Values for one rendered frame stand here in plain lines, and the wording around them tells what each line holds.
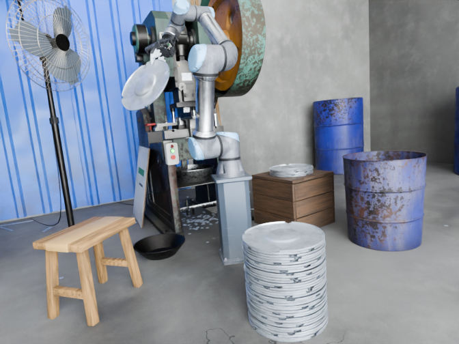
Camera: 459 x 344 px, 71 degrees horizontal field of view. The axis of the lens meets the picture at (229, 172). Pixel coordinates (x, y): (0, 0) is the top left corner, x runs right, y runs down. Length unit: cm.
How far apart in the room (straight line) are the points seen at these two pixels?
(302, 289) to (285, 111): 337
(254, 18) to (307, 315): 181
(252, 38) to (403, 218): 142
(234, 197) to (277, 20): 313
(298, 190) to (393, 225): 55
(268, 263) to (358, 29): 457
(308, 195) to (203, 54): 109
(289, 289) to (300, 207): 100
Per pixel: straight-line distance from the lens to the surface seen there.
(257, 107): 407
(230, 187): 163
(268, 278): 111
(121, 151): 347
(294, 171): 212
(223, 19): 270
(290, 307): 115
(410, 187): 184
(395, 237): 189
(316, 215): 216
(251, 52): 230
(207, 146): 157
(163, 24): 237
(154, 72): 166
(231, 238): 170
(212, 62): 149
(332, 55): 490
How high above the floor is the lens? 74
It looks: 9 degrees down
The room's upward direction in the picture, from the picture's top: 5 degrees counter-clockwise
